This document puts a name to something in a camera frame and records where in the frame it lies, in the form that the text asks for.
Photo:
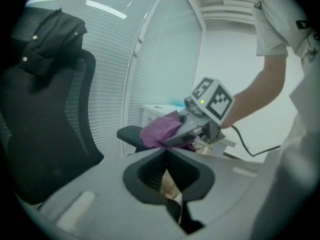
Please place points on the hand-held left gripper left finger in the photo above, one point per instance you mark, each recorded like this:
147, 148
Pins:
100, 204

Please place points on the white window blinds panel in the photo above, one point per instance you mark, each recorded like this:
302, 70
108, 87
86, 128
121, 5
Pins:
170, 59
110, 54

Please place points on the black jacket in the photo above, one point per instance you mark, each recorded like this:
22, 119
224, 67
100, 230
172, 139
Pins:
55, 39

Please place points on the black mesh office chair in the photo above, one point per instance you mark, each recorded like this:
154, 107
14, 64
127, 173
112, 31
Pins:
42, 124

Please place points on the teal fluffy duster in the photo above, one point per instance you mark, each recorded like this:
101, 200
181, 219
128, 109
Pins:
178, 103

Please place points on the person's right forearm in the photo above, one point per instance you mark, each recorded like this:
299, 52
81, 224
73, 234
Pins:
260, 94

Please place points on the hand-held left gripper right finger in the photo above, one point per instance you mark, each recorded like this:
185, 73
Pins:
232, 196

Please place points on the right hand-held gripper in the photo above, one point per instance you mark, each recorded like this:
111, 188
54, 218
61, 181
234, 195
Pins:
215, 101

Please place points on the purple microfiber cloth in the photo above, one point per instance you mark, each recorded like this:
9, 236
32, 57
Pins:
160, 129

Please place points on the person's white printed t-shirt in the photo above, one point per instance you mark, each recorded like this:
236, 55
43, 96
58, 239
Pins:
277, 14

